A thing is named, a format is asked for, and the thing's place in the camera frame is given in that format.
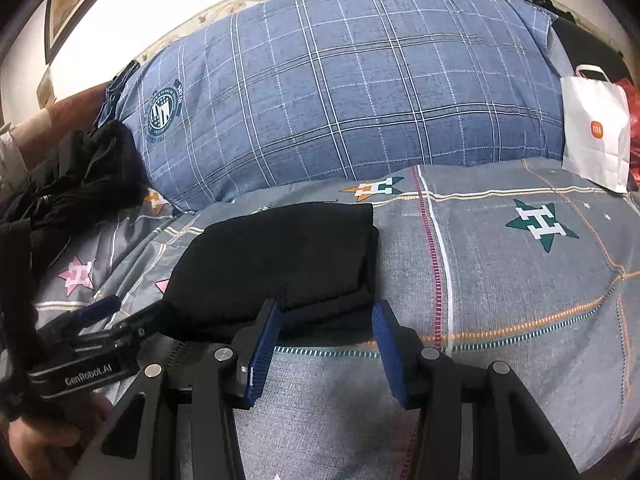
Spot brown cushion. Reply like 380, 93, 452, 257
20, 82, 109, 166

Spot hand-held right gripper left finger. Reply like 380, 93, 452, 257
102, 298, 284, 480

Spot blue plaid quilt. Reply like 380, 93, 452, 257
97, 0, 569, 213

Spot grey star-print bedsheet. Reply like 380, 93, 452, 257
0, 157, 640, 480

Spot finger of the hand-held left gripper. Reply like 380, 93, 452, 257
111, 300, 179, 350
50, 294, 124, 342

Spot red plastic bag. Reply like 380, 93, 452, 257
614, 77, 640, 187

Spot white cloth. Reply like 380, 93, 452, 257
0, 109, 54, 192

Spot wooden picture frame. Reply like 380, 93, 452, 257
44, 0, 122, 66

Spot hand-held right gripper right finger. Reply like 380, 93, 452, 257
371, 298, 572, 480

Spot person's left hand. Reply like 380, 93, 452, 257
0, 394, 114, 479

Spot white paper bag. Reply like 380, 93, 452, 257
560, 64, 632, 195

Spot black pants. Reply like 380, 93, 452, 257
162, 201, 381, 343

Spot black bag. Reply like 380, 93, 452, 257
550, 15, 631, 86

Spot black jacket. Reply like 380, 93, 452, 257
0, 119, 151, 281

